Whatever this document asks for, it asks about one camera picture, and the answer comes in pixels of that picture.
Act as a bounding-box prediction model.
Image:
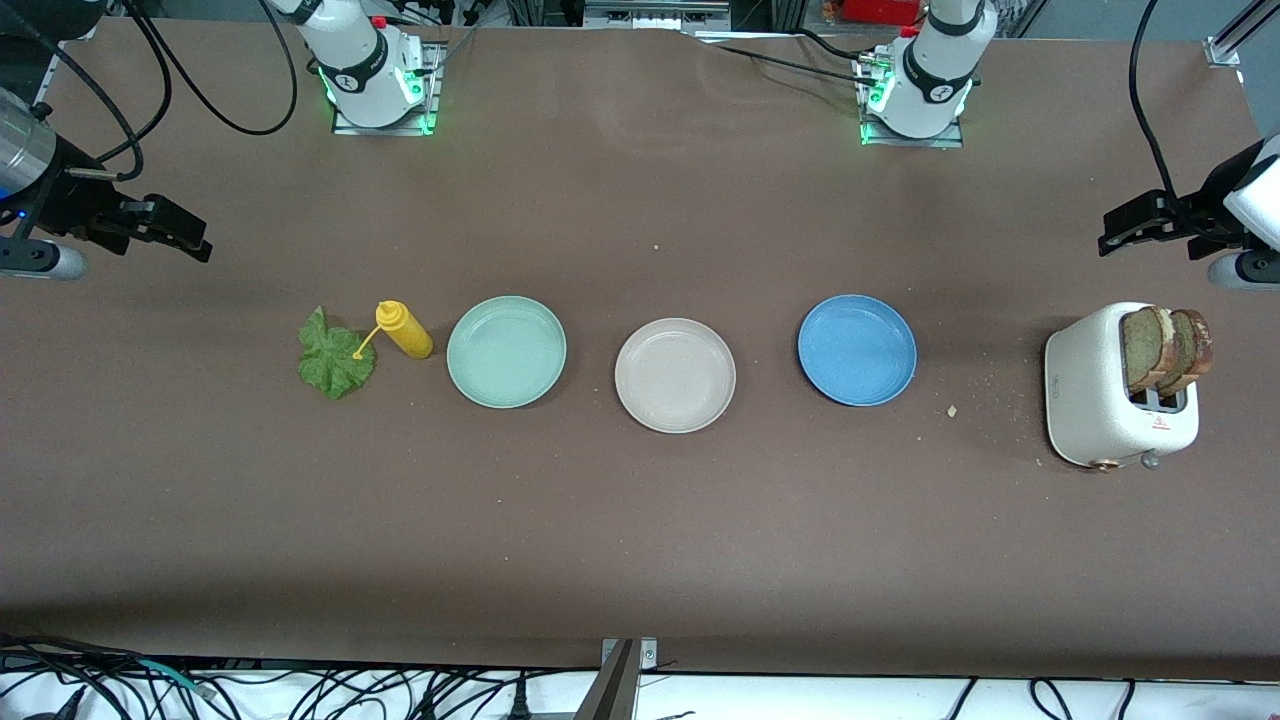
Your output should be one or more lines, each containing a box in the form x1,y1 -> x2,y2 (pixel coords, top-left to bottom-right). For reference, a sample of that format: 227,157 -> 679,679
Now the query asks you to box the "green lettuce leaf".
297,305 -> 378,400

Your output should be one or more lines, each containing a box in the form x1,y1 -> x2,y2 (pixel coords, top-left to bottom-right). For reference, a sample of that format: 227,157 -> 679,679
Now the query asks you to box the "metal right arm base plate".
332,40 -> 443,137

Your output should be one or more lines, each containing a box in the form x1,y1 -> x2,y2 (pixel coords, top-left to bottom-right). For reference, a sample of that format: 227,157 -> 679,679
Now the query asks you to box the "silver metal box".
583,0 -> 731,31

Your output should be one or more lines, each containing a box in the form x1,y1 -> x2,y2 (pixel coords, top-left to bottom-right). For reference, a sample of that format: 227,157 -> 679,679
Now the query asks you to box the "teal cable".
135,658 -> 216,698

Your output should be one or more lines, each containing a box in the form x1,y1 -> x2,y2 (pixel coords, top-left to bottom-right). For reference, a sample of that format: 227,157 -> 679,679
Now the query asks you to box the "yellow mustard squeeze bottle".
352,300 -> 435,361

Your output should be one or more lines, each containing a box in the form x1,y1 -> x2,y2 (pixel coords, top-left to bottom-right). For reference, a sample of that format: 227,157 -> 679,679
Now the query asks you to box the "silver table edge bracket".
600,637 -> 659,673

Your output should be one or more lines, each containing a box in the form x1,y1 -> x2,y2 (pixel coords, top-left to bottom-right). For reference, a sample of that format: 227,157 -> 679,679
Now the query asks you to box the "aluminium frame profile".
1205,0 -> 1280,69

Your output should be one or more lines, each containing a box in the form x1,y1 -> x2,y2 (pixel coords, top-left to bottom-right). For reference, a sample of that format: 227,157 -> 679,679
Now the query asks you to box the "beige plate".
614,318 -> 738,435

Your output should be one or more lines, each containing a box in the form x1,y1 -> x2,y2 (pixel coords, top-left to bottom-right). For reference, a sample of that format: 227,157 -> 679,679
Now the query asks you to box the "black table cable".
690,36 -> 881,89
798,28 -> 883,65

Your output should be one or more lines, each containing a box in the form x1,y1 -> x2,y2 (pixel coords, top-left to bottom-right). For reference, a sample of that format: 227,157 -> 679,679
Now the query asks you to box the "red box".
838,0 -> 921,26

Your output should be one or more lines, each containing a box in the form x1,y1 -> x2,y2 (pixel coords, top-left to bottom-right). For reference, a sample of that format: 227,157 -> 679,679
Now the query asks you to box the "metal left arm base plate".
858,55 -> 966,150

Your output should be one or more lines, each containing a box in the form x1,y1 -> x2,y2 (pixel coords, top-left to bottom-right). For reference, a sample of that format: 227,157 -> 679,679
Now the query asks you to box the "mint green plate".
446,295 -> 568,410

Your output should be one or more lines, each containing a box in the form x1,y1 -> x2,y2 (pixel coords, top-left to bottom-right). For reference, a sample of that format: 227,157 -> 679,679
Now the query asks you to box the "aluminium table edge rail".
30,45 -> 63,109

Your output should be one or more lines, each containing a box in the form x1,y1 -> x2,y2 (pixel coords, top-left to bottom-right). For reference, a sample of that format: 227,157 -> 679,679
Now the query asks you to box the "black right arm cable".
0,0 -> 299,186

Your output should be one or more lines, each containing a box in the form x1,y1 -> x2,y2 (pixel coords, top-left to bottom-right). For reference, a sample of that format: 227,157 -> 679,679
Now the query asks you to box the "white toaster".
1043,302 -> 1201,473

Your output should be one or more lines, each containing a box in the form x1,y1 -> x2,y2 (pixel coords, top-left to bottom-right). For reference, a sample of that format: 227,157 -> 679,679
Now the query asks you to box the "grey metal beam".
573,640 -> 641,720

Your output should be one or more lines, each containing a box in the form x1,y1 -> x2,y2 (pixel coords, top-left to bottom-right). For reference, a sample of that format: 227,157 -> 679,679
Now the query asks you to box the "brown bread slice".
1165,308 -> 1214,398
1120,305 -> 1179,396

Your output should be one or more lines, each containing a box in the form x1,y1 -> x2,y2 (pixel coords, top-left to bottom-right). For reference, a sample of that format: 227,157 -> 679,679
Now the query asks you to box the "blue plate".
797,294 -> 918,408

